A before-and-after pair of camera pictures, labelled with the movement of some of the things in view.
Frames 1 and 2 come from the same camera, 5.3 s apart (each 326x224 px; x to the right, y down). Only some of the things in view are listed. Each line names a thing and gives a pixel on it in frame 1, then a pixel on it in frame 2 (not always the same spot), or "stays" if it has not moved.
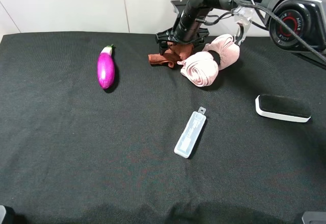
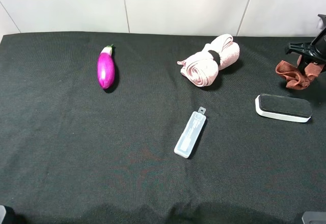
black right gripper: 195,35 -> 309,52
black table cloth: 91,133 stays
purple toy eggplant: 106,68 stays
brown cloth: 174,53 -> 295,78
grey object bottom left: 2,213 stays
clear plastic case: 189,137 stays
